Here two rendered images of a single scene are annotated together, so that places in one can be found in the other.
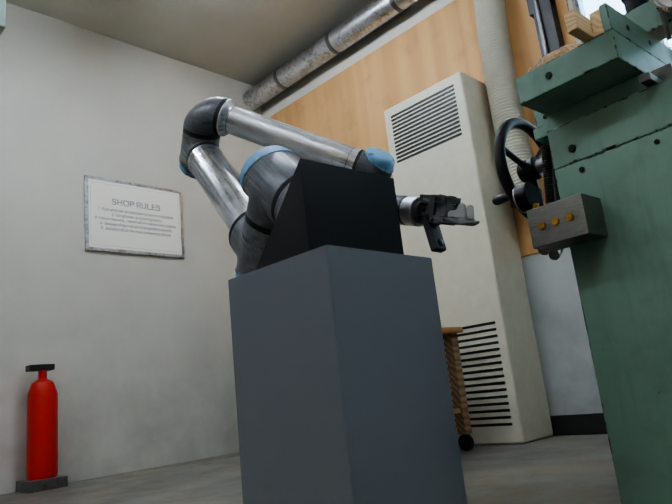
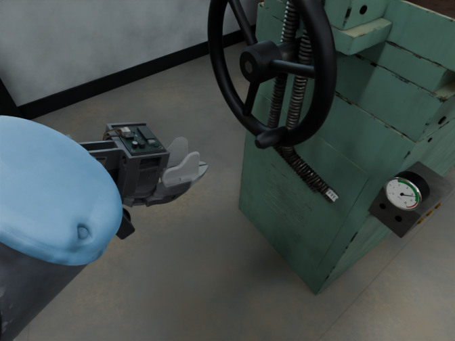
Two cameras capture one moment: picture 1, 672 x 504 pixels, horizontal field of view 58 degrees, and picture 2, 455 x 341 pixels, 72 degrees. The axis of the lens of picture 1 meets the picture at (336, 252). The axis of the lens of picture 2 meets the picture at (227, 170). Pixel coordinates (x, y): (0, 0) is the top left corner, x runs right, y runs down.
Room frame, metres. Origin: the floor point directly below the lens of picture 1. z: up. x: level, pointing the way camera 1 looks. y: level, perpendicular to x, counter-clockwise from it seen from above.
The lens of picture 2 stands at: (1.51, -0.06, 1.07)
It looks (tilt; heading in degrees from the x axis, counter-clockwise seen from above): 48 degrees down; 274
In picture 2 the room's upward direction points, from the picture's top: 2 degrees clockwise
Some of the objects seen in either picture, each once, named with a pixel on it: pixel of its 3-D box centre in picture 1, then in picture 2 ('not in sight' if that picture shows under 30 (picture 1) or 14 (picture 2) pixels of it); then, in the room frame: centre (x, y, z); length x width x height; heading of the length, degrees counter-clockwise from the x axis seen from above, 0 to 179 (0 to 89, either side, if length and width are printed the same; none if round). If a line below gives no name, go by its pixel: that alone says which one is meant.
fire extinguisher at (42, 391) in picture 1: (42, 425); not in sight; (3.08, 1.55, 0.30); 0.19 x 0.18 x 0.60; 45
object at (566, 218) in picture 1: (565, 223); (410, 199); (1.17, -0.46, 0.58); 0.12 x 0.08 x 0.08; 42
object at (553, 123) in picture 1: (637, 124); (371, 17); (1.29, -0.71, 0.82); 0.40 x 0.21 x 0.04; 132
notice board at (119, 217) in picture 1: (136, 218); not in sight; (3.56, 1.21, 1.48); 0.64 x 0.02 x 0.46; 135
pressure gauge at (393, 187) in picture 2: (529, 200); (405, 193); (1.23, -0.42, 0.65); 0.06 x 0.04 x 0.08; 132
